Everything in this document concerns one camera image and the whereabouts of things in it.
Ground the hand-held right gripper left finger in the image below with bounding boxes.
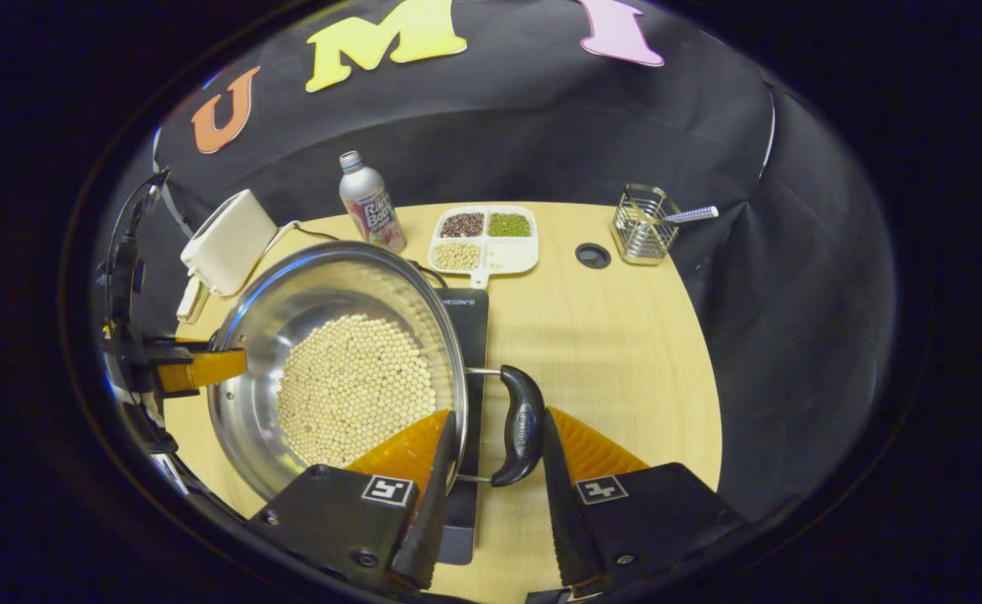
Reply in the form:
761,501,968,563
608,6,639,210
247,409,458,592

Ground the white divided tray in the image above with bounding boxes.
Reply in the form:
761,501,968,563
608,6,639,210
429,206,539,289

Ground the pile of pale beans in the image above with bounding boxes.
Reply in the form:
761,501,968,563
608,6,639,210
277,315,439,469

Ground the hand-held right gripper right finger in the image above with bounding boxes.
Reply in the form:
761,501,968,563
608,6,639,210
541,407,751,598

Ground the small heap of pale beans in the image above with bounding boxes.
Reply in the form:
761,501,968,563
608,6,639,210
434,242,481,271

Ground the black power cable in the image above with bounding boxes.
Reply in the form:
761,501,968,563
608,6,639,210
294,225,449,290

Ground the black induction cooktop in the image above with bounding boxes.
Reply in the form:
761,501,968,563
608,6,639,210
436,288,491,565

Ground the bread slice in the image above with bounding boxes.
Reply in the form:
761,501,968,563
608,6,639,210
176,277,210,324

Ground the white toaster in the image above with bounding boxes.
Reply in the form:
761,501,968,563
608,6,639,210
180,189,278,296

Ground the stainless steel pot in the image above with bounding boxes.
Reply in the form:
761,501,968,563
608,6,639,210
207,242,546,502

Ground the wire metal utensil holder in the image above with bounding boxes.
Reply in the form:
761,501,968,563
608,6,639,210
611,184,683,266

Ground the silver drink bottle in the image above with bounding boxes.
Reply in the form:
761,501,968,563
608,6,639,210
339,151,408,254

